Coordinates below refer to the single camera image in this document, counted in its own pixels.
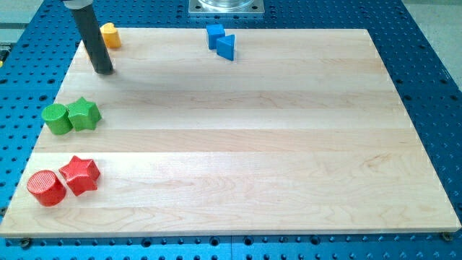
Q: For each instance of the white rod holder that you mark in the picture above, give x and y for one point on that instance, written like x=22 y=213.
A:
x=77 y=4

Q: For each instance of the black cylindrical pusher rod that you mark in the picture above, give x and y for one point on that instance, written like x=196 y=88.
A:
x=89 y=30

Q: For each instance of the blue triangle block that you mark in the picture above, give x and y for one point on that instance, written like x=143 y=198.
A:
x=226 y=47

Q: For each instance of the yellow heart block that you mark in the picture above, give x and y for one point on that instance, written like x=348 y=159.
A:
x=110 y=35

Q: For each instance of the blue perforated metal table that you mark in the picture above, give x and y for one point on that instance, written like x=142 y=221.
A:
x=37 y=64

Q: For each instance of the green star block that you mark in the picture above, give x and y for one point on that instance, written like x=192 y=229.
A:
x=83 y=114

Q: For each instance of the green cylinder block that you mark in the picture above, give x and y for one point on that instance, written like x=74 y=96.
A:
x=56 y=117

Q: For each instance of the blue cube block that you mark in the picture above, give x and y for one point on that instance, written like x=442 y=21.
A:
x=214 y=32

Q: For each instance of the red star block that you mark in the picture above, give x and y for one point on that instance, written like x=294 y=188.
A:
x=80 y=175

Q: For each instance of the red cylinder block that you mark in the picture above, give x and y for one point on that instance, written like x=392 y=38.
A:
x=45 y=186

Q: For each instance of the light wooden board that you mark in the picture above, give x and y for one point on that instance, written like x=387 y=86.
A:
x=302 y=133

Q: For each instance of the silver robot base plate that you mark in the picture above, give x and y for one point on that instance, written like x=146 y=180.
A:
x=226 y=7

